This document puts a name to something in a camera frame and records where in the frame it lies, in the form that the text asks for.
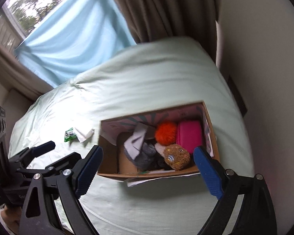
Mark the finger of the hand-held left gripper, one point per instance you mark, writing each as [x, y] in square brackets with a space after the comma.
[66, 160]
[45, 148]

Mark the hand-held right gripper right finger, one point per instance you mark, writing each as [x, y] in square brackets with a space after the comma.
[208, 169]

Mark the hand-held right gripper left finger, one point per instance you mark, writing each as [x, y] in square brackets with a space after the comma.
[88, 171]

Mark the patterned cardboard box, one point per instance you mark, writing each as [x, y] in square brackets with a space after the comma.
[110, 156]

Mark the brown speckled plush ball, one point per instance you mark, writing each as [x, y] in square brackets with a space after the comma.
[176, 158]

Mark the pink zip pouch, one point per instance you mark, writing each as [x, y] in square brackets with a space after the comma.
[189, 137]

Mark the small black soft item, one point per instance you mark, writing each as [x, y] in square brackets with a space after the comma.
[161, 162]

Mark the grey cloth with zigzag edge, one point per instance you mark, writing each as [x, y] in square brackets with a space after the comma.
[134, 142]

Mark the orange fluffy pompom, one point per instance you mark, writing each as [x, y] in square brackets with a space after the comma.
[165, 133]

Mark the grey-blue fluffy plush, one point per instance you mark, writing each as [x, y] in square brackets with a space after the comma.
[145, 156]

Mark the green packet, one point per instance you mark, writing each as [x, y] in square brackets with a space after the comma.
[69, 135]

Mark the white headboard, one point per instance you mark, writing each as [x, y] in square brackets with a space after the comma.
[17, 102]

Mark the brown curtain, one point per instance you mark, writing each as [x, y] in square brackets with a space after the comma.
[19, 71]
[166, 9]

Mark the bed with pale green sheet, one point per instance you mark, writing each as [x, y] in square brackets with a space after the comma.
[142, 78]

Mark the light blue hanging cloth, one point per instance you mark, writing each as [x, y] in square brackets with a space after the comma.
[73, 34]

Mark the white framed window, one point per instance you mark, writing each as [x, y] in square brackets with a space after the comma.
[27, 7]

